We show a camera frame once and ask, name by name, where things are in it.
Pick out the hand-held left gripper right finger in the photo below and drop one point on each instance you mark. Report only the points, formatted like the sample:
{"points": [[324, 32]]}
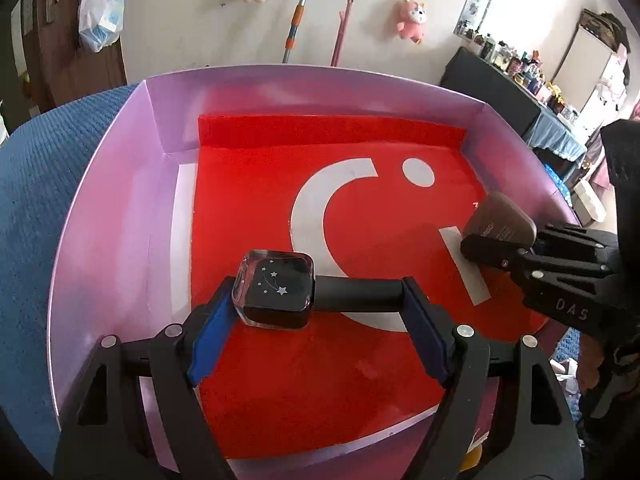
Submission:
{"points": [[427, 332]]}

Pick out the brown patterned bag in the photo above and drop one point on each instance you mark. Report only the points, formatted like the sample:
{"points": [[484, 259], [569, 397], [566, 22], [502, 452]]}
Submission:
{"points": [[602, 27]]}

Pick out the purple cardboard box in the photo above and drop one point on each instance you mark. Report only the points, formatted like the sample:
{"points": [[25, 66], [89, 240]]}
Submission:
{"points": [[125, 220]]}

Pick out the white cabinet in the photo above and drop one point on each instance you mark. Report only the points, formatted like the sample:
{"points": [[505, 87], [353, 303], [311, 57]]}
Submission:
{"points": [[587, 70]]}

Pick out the pink plush toy white face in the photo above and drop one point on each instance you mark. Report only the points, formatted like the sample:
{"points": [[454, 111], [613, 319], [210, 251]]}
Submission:
{"points": [[411, 20]]}

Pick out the taupe bottle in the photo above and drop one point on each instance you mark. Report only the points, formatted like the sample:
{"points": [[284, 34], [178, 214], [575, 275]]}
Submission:
{"points": [[500, 220]]}

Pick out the black perfume bottle clear cap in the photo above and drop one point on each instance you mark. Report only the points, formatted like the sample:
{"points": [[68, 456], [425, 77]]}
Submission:
{"points": [[275, 285]]}

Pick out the white stool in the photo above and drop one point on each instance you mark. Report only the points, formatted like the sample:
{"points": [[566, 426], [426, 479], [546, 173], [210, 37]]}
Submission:
{"points": [[590, 200]]}

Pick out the person's right hand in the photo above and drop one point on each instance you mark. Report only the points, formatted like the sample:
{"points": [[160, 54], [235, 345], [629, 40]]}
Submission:
{"points": [[590, 367]]}

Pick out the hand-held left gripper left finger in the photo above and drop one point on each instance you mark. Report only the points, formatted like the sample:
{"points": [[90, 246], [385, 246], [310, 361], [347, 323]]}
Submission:
{"points": [[207, 332]]}

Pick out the translucent plastic bag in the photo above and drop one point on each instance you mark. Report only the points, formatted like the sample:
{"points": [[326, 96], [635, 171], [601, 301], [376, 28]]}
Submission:
{"points": [[100, 15]]}

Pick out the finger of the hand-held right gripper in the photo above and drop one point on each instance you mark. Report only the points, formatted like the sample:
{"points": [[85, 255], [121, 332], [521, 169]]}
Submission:
{"points": [[575, 242], [492, 255]]}

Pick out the black desk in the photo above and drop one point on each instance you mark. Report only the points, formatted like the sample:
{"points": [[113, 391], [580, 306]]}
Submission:
{"points": [[480, 85]]}

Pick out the wall mirror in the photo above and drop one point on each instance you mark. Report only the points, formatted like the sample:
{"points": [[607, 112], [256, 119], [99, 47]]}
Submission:
{"points": [[492, 5]]}

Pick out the pink plastic stick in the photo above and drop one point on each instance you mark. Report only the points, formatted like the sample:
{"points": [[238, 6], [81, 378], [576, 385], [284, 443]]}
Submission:
{"points": [[341, 35]]}

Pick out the dark brown door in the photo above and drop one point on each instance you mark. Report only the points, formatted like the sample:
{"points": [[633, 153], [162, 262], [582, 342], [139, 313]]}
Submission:
{"points": [[55, 60]]}

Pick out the blue plastic crate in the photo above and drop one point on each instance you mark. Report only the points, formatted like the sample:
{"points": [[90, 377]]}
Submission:
{"points": [[557, 182]]}

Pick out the blue tablecloth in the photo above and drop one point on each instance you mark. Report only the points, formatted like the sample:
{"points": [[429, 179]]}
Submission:
{"points": [[555, 132]]}

